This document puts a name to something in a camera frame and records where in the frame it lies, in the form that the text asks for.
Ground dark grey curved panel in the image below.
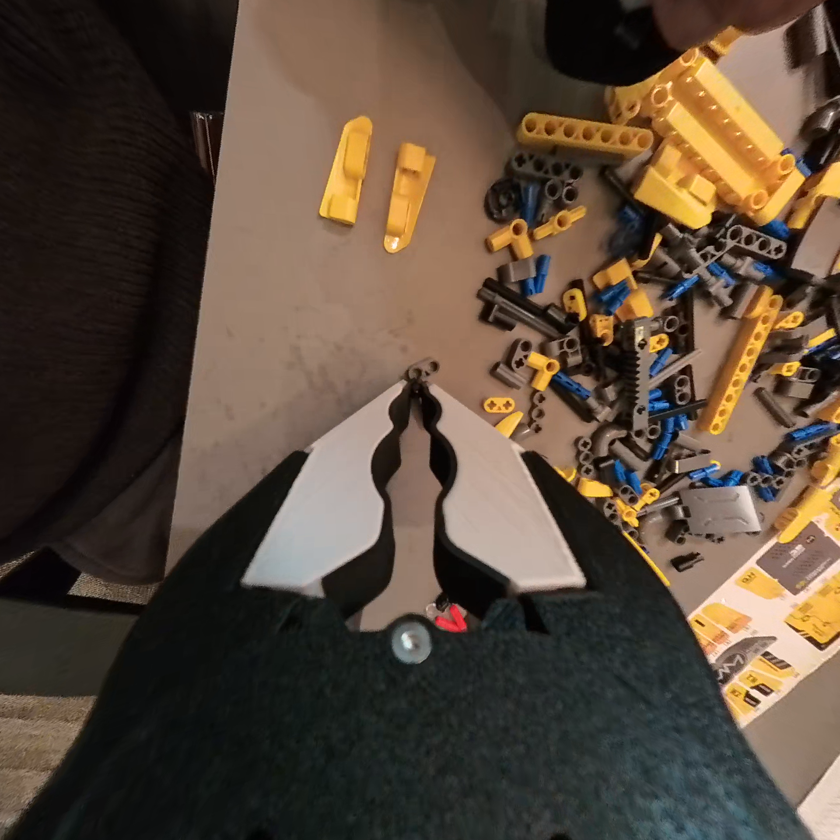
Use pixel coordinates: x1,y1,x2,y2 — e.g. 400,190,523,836
679,484,763,536

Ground dark grey bent beam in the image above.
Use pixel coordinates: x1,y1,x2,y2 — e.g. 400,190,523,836
407,357,441,421

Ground person's left hand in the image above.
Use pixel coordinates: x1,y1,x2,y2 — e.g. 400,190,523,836
653,0,829,39

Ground yellow grey sticker sheet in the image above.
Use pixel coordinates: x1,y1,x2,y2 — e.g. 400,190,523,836
686,508,840,728

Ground black pulley wheel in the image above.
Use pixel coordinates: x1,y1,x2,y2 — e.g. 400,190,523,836
486,178,526,221

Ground large yellow brick panel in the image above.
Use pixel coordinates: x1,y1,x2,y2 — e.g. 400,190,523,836
604,26,815,231

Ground yellow beam with holes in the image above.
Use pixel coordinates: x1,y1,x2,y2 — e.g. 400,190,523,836
515,113,657,163

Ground long yellow beam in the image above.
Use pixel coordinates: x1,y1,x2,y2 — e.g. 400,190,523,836
697,287,786,435

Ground yellow curved panel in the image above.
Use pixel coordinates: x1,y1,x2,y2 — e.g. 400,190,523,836
319,116,374,227
382,143,437,255

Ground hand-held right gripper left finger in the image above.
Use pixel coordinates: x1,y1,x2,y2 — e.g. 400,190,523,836
240,381,414,619

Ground pile of mixed brick parts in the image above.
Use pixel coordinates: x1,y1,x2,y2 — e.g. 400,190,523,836
476,85,840,559

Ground grey gear rack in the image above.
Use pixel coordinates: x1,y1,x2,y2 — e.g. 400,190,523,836
622,319,657,434

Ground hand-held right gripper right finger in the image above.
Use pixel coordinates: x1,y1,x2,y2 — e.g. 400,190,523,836
422,382,587,619

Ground pile of black red pins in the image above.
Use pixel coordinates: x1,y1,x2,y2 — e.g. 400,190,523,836
430,591,470,634

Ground person's grey trousers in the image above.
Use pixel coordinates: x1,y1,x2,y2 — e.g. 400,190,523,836
62,433,185,585

